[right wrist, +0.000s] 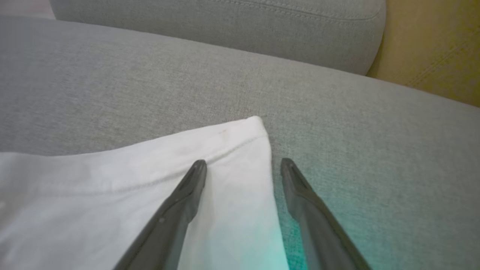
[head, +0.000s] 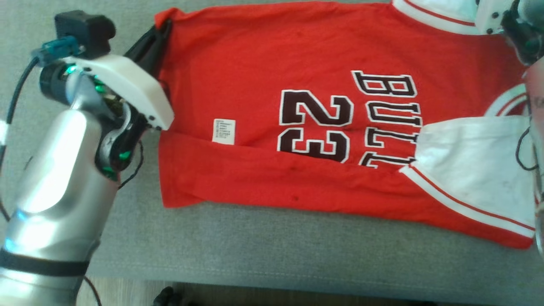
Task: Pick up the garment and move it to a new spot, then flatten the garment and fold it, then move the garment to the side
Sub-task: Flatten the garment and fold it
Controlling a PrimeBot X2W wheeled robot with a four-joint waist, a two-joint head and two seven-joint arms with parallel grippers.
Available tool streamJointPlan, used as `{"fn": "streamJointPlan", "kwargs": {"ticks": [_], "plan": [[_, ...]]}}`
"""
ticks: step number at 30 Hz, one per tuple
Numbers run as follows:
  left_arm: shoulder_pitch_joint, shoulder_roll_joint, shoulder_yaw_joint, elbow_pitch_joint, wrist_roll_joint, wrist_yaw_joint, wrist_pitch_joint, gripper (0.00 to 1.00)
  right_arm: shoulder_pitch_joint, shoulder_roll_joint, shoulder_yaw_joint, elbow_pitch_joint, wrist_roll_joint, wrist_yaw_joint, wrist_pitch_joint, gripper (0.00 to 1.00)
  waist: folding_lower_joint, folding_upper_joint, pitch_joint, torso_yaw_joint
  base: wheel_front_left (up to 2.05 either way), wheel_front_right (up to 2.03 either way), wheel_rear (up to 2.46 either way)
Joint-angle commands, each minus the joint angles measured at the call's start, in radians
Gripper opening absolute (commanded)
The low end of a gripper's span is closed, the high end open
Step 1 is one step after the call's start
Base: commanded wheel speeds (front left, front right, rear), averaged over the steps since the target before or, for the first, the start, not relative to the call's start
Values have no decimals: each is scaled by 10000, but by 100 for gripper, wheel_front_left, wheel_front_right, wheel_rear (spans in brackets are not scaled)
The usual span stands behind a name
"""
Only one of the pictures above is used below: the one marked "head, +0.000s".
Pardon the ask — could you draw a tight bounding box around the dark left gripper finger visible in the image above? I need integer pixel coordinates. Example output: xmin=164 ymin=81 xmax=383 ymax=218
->
xmin=142 ymin=20 xmax=174 ymax=79
xmin=123 ymin=20 xmax=167 ymax=63

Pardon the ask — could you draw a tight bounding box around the grey sofa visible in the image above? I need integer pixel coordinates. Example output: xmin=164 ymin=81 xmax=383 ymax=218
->
xmin=0 ymin=0 xmax=544 ymax=306

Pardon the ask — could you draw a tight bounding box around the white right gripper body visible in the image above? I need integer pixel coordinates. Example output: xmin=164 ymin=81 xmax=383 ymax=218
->
xmin=475 ymin=0 xmax=517 ymax=35

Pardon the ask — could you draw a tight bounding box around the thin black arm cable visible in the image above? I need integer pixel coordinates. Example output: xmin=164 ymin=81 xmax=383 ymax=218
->
xmin=515 ymin=127 xmax=540 ymax=172
xmin=117 ymin=140 xmax=145 ymax=190

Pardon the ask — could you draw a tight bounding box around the red number 23 jersey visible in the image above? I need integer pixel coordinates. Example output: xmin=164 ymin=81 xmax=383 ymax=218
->
xmin=154 ymin=0 xmax=537 ymax=250

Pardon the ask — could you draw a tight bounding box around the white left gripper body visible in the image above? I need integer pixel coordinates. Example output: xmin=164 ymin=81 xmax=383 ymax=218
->
xmin=74 ymin=54 xmax=175 ymax=130

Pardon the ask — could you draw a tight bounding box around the left camera cable teal plug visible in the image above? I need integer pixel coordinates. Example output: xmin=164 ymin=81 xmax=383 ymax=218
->
xmin=0 ymin=36 xmax=81 ymax=221

